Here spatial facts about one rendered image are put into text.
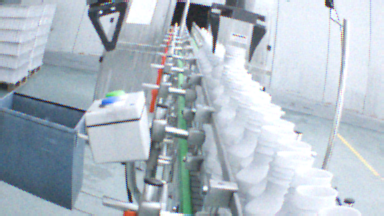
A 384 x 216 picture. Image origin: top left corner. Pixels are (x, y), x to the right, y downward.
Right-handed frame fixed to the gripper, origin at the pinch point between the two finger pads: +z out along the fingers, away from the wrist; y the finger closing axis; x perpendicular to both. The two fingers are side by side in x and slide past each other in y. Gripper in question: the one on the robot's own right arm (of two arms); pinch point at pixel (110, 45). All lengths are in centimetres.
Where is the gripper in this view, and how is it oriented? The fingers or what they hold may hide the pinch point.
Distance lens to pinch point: 100.2
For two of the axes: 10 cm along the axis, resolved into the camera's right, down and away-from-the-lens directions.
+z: 1.5, 9.8, 1.5
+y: -0.2, -1.4, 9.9
